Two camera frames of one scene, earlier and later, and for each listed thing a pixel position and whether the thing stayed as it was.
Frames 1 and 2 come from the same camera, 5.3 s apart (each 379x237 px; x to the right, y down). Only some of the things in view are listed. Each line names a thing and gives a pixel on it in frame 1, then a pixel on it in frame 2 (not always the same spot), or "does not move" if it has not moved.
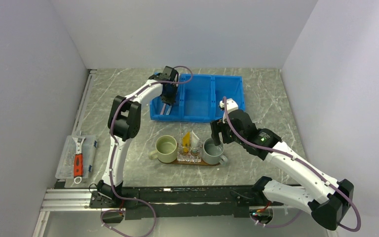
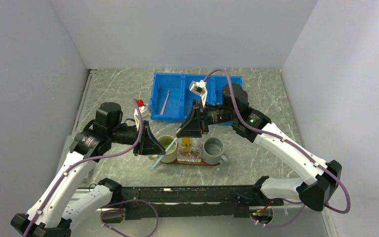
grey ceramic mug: x=213 y=154 does not move
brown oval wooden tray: x=176 y=163 does not move
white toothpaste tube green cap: x=194 y=141 does not move
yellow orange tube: x=186 y=142 does not move
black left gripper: x=171 y=100 to x=149 y=145
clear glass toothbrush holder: x=188 y=153 does not move
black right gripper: x=216 y=128 to x=192 y=127
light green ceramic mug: x=166 y=149 does not move
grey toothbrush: x=169 y=110 to x=159 y=158
